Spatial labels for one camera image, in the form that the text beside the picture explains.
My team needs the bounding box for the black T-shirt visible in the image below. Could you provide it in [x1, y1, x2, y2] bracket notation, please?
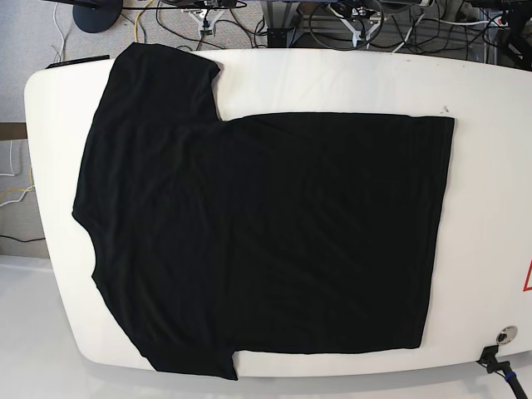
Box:
[72, 43, 455, 380]

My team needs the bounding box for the black round stand base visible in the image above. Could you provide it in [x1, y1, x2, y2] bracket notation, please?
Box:
[72, 0, 123, 33]

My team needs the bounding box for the red warning triangle sticker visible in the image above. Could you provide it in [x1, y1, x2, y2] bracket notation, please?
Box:
[523, 262, 532, 292]

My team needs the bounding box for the silver table grommet right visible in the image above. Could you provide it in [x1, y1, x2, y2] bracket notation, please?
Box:
[496, 326, 518, 346]

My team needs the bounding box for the yellow floor cable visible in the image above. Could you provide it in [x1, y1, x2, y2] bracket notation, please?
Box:
[133, 0, 155, 45]

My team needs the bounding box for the white floor cable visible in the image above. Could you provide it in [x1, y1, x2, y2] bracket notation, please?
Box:
[0, 140, 22, 179]

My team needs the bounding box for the black clamp with cable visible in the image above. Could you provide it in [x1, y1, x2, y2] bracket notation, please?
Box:
[477, 345, 528, 399]

